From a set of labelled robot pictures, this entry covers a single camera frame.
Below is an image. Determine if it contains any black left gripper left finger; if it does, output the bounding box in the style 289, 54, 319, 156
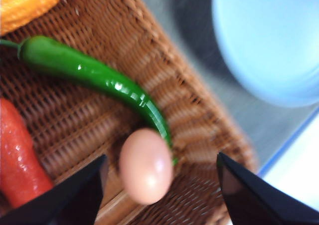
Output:
0, 154, 107, 225

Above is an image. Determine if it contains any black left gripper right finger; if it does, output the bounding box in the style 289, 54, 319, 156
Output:
217, 153, 319, 225

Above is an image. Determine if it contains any brown egg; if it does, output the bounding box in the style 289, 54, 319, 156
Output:
119, 128, 173, 205

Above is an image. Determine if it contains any blue round plate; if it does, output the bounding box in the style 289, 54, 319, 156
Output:
211, 0, 319, 107

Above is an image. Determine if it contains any brown wicker basket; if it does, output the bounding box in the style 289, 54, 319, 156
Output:
0, 0, 258, 225

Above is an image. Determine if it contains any red toy carrot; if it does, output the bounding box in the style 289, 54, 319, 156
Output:
0, 97, 54, 208

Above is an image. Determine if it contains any green toy chili pepper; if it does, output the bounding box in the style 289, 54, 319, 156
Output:
0, 36, 177, 166

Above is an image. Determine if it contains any orange toy corn cob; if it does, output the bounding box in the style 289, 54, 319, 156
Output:
1, 0, 58, 35

